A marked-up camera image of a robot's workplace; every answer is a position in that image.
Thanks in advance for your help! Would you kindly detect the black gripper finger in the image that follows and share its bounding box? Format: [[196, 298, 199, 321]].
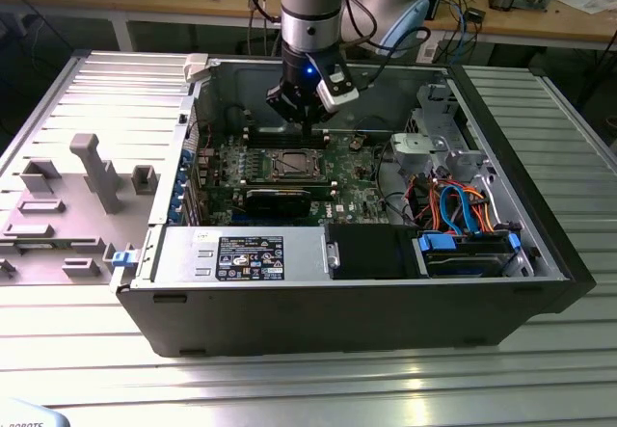
[[307, 90, 339, 142], [265, 84, 309, 142]]

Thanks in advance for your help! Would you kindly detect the metal socket cover frame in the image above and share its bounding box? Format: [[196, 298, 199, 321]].
[[271, 148, 323, 178]]

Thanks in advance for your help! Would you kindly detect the black RAM slot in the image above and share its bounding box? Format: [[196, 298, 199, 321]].
[[244, 127, 330, 142], [244, 183, 337, 194], [244, 135, 331, 150], [244, 178, 336, 187]]

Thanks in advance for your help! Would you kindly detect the green motherboard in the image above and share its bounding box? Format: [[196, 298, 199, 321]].
[[192, 130, 391, 228]]

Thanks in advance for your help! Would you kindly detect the black graphics card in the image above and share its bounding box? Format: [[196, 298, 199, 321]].
[[244, 188, 312, 219]]

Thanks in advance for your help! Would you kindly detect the silver drive bay cage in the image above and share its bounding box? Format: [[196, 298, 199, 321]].
[[389, 83, 488, 180]]

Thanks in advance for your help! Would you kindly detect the wooden workbench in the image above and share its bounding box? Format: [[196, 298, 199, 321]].
[[0, 0, 617, 52]]

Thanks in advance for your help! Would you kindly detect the white labelled box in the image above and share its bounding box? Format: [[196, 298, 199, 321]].
[[416, 39, 440, 63]]

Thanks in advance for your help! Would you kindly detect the black fan shroud box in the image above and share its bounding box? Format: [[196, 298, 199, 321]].
[[325, 224, 430, 281]]

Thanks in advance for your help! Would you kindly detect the black label sticker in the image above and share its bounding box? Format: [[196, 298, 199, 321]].
[[218, 235, 286, 282]]

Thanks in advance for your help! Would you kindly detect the silver power supply unit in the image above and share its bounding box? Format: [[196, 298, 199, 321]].
[[153, 227, 334, 286]]

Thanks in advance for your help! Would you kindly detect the grey parts rack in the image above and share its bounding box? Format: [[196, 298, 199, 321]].
[[0, 132, 160, 286]]

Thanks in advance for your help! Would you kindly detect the hard disk in blue carrier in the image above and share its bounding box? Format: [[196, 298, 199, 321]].
[[416, 233, 523, 279]]

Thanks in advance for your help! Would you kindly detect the black open PC case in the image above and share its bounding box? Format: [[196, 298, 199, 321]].
[[109, 49, 597, 360]]

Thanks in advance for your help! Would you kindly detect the white paper sheet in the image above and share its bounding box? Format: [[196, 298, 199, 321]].
[[558, 0, 616, 14]]

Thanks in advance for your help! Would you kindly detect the white teach pendant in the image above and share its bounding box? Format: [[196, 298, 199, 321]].
[[0, 397, 73, 427]]

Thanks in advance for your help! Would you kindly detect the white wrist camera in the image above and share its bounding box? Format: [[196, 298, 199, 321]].
[[315, 67, 362, 113]]

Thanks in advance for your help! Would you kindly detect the red thin wire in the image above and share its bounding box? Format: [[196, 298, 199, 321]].
[[187, 120, 214, 151]]

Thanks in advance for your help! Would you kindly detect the black looped cable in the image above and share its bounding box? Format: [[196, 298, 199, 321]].
[[359, 116, 416, 228]]

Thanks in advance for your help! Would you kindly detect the blue SATA wire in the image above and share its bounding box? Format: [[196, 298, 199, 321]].
[[439, 183, 483, 238]]

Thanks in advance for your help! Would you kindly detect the orange wire bundle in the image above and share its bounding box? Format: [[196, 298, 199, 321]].
[[408, 178, 503, 235]]

